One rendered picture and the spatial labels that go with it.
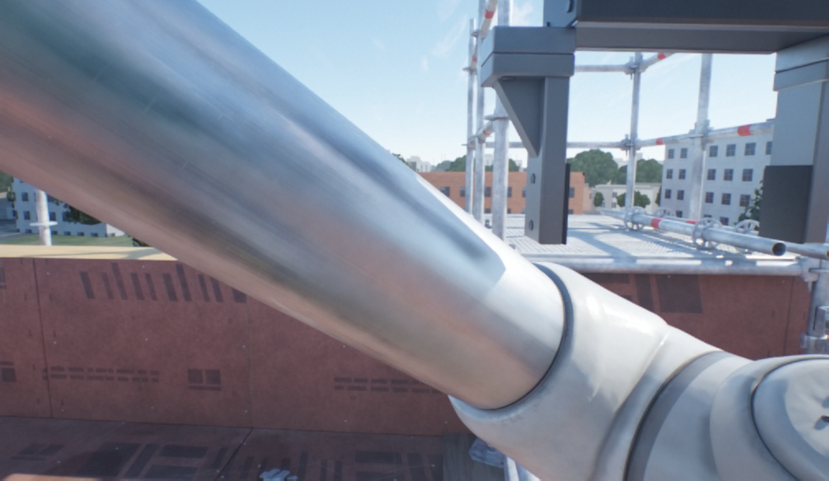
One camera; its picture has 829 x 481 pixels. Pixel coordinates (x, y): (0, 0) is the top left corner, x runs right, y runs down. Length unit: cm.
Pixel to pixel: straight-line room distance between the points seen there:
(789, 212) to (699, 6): 12
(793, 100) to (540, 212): 15
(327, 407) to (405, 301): 167
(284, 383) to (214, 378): 29
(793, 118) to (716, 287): 161
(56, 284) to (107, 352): 34
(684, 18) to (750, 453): 19
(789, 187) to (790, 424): 12
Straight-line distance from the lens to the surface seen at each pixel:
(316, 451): 181
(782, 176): 29
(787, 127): 30
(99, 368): 223
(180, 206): 17
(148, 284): 197
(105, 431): 224
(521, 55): 21
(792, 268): 186
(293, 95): 19
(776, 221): 29
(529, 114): 22
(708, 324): 192
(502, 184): 142
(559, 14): 23
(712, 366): 30
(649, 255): 168
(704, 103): 252
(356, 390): 179
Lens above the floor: 105
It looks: 7 degrees down
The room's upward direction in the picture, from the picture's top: straight up
